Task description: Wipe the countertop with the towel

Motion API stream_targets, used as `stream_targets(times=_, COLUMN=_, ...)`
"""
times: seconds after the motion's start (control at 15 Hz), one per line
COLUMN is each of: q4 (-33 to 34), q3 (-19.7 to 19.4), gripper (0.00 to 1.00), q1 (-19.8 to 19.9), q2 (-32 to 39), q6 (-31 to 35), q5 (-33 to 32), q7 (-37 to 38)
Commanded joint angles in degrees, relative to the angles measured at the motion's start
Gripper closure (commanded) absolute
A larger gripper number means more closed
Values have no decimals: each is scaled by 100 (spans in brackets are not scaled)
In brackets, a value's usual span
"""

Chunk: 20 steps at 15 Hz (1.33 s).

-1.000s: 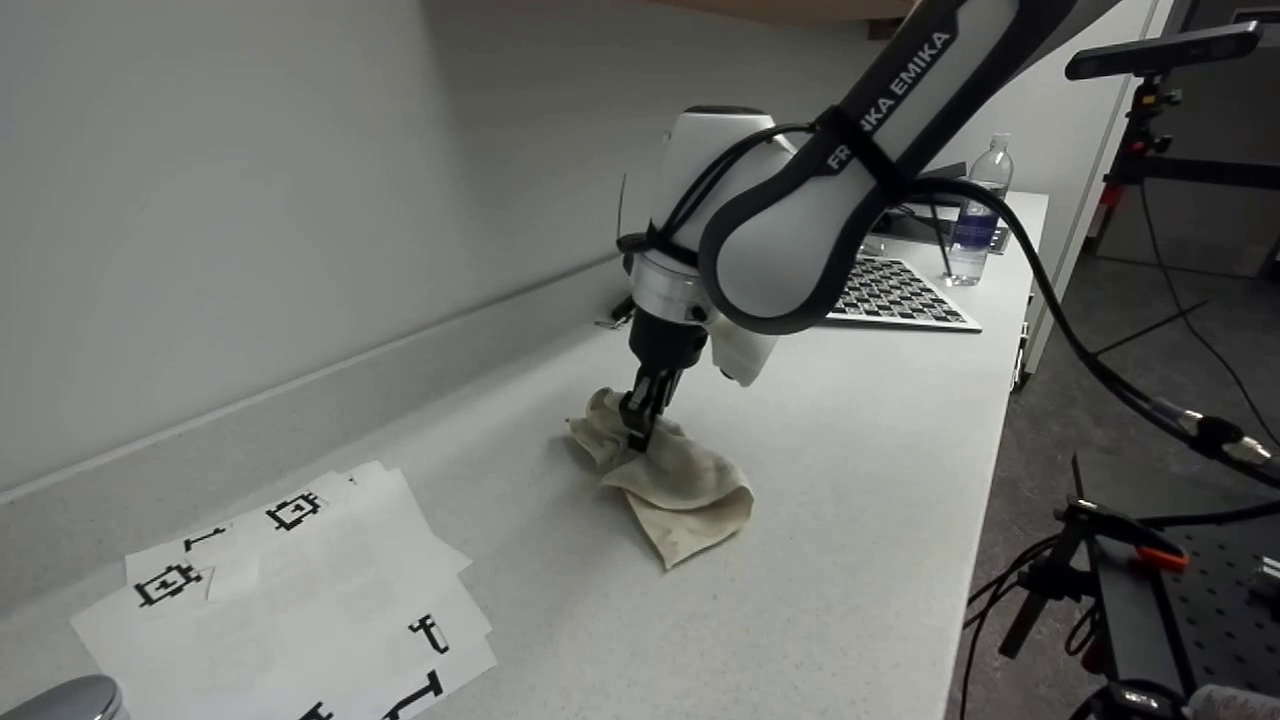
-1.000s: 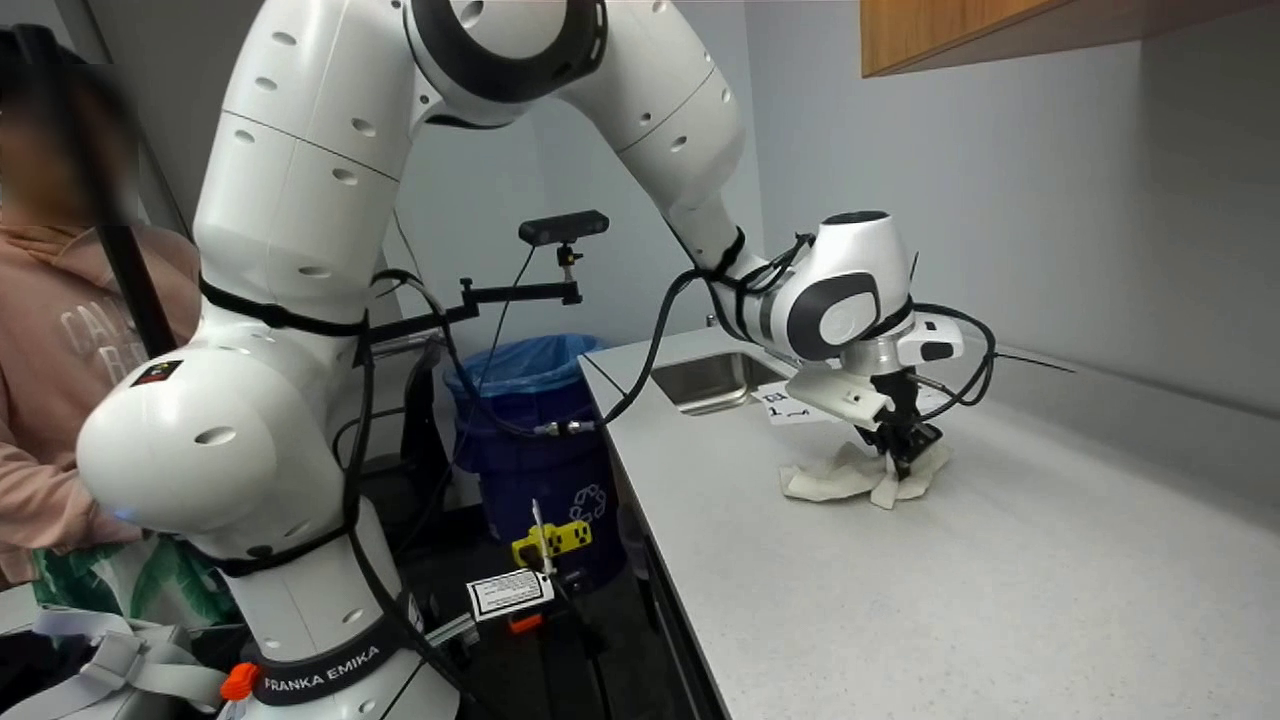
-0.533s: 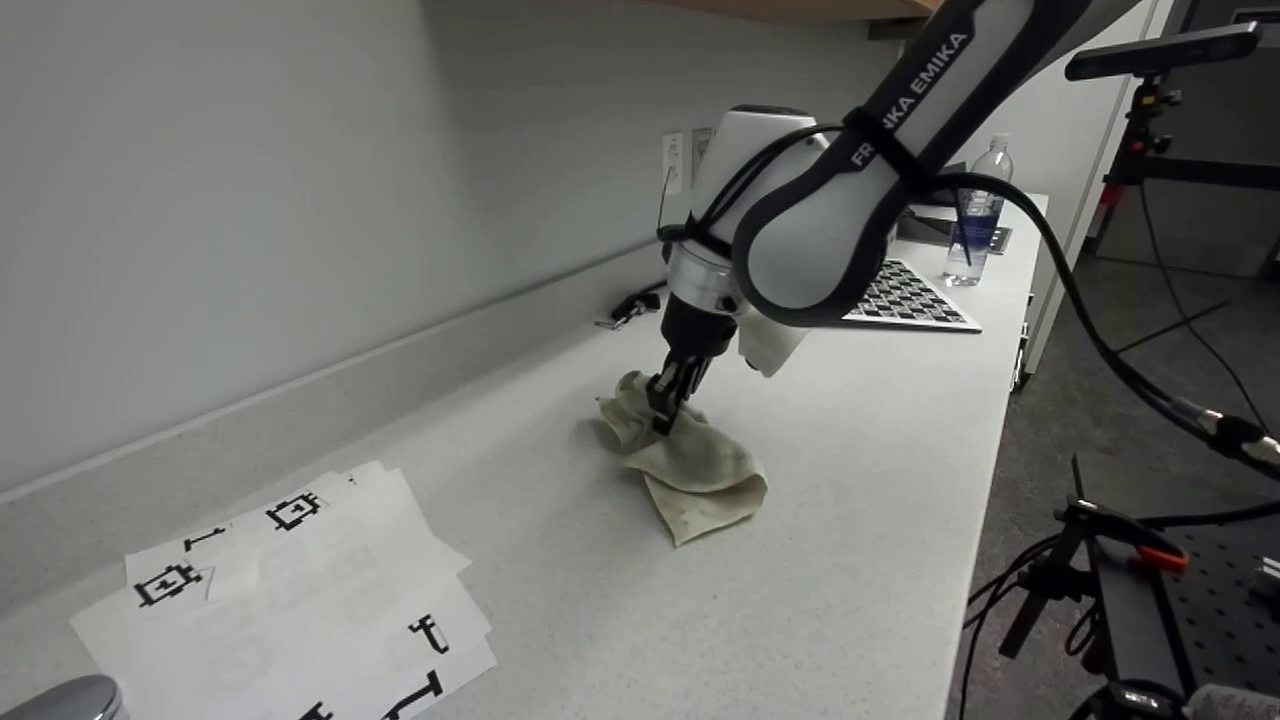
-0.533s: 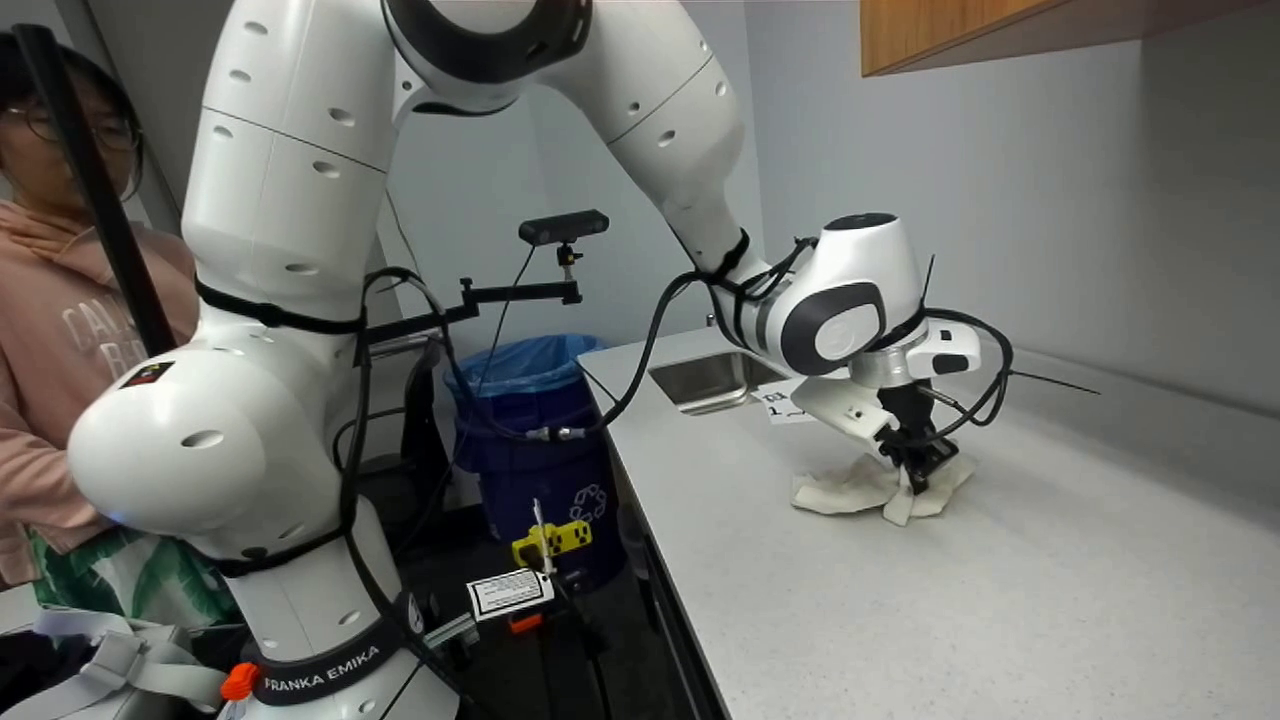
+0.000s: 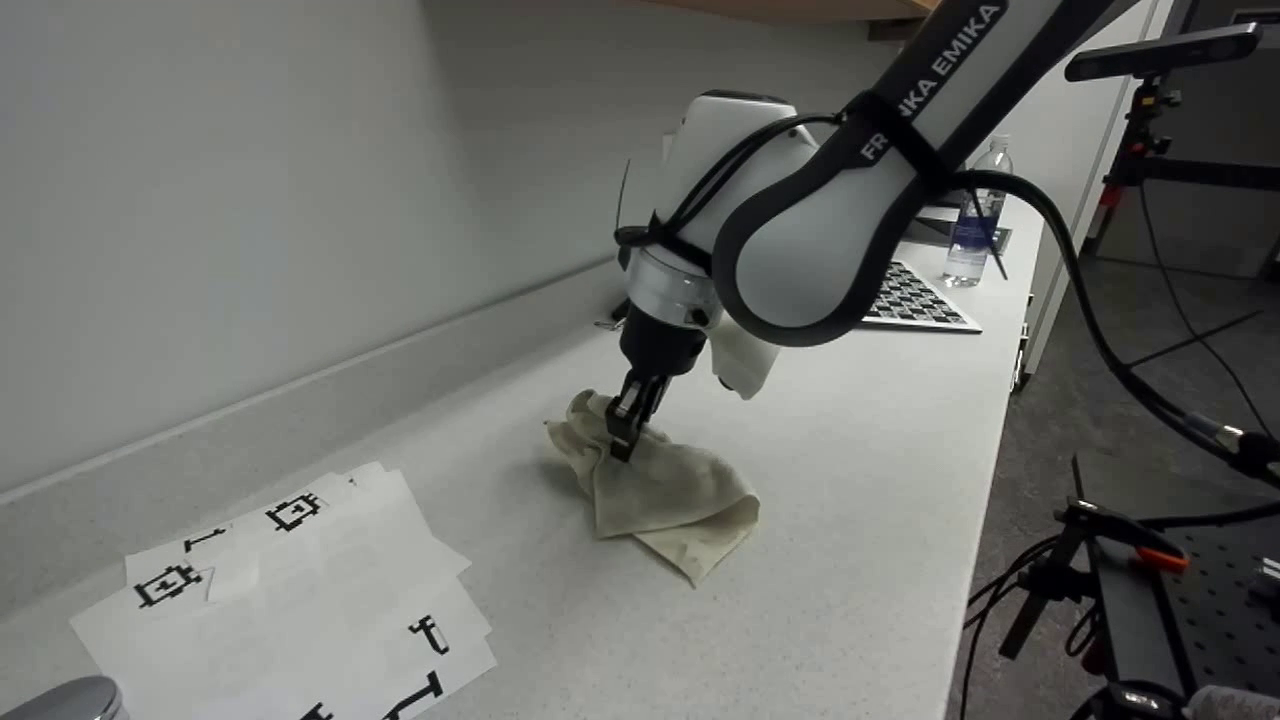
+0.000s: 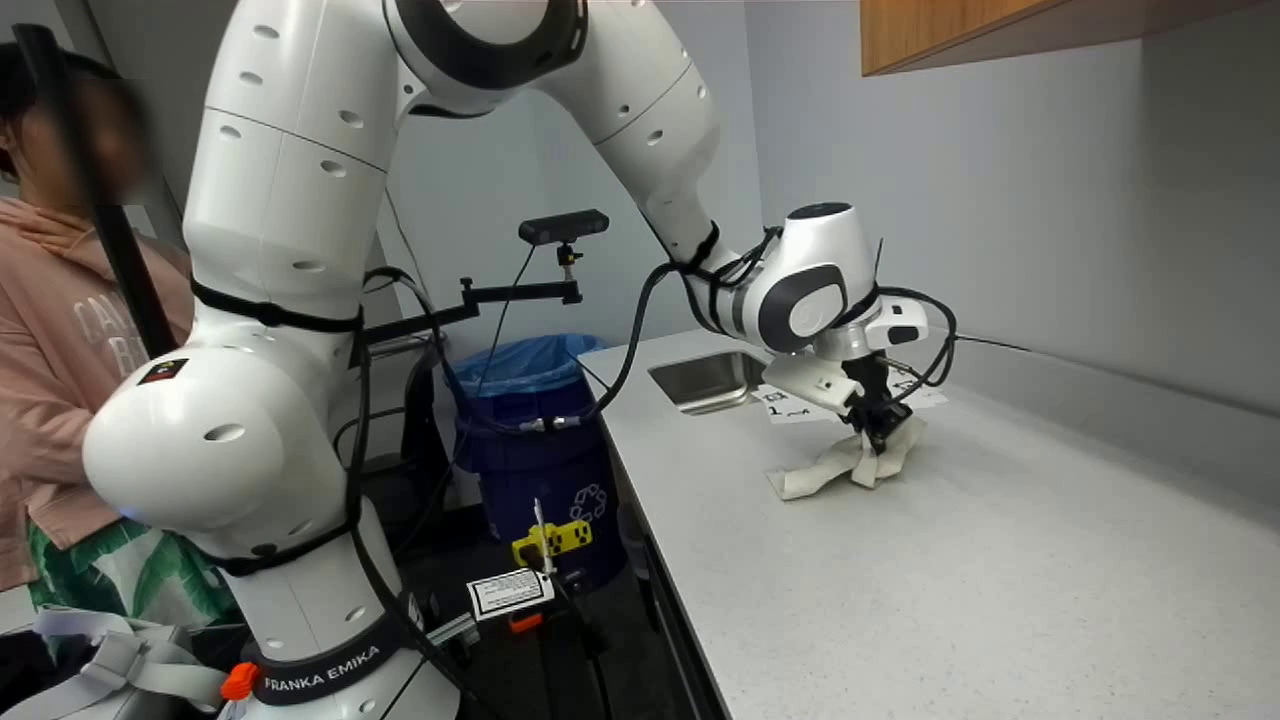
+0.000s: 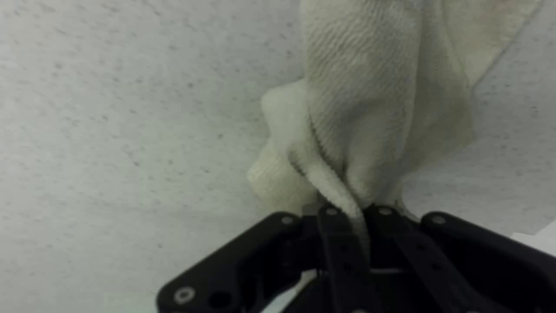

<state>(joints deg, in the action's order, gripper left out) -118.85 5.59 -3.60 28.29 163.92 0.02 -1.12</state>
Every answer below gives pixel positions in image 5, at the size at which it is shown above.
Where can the beige cloth towel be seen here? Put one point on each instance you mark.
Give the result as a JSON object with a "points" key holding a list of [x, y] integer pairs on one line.
{"points": [[664, 501]]}

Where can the black perforated breadboard plate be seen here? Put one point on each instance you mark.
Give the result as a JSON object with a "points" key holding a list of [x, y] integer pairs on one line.
{"points": [[1227, 614]]}

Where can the black round base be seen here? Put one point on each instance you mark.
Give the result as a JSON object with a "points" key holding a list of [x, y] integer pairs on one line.
{"points": [[1129, 700]]}

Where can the grey rounded object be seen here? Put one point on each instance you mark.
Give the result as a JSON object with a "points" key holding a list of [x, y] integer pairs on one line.
{"points": [[1234, 704]]}

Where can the grey countertop backsplash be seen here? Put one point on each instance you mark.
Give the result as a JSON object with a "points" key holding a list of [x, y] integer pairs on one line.
{"points": [[267, 424]]}

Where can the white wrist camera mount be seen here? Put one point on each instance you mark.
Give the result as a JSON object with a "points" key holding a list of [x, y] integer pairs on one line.
{"points": [[744, 363]]}

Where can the white side cabinet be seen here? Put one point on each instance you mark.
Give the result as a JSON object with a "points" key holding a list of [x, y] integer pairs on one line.
{"points": [[1060, 323]]}

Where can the clear water bottle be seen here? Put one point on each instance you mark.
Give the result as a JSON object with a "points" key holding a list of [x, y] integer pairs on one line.
{"points": [[974, 252]]}

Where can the white keyboard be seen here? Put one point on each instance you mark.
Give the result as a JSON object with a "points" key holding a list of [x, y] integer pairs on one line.
{"points": [[924, 303]]}

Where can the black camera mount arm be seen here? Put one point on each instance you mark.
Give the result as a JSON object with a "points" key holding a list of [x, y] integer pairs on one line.
{"points": [[1212, 168]]}

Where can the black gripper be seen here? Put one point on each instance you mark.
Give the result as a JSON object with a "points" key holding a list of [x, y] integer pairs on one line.
{"points": [[662, 350]]}

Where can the white printed marker paper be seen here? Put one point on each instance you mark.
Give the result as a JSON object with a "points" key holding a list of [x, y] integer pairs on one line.
{"points": [[333, 587]]}

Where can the black tripod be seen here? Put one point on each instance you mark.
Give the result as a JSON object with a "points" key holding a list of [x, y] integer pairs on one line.
{"points": [[1065, 547]]}

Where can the black stereo camera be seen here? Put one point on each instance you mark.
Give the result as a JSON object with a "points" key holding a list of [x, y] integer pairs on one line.
{"points": [[1162, 55]]}

